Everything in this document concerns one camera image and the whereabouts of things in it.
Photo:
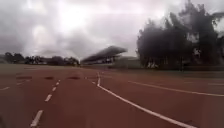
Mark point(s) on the roofed grandstand building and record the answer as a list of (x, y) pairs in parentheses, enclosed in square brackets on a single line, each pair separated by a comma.
[(106, 53)]

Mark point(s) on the red running track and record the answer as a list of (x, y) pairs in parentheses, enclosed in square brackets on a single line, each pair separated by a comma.
[(80, 106)]

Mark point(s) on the group of tall dark trees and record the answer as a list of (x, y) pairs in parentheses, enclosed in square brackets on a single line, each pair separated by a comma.
[(166, 46)]

